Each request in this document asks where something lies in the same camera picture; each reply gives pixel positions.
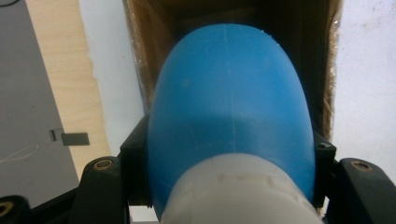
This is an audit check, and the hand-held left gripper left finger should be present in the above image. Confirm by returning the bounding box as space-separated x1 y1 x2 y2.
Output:
119 114 154 208

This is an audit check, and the small grey metal bracket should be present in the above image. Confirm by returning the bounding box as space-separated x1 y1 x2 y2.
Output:
49 127 91 147

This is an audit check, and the brown cardboard box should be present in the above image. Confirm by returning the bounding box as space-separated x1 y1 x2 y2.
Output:
121 0 344 142

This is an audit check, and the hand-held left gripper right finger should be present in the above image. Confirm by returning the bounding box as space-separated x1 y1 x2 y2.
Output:
310 130 338 210

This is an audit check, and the thin white string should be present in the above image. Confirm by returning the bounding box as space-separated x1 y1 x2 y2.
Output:
0 144 40 163

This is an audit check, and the blue bottle with white cap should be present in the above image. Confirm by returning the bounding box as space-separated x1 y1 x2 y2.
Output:
147 22 325 224

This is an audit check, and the light wooden board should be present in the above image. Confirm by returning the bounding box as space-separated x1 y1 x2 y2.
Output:
24 0 112 182

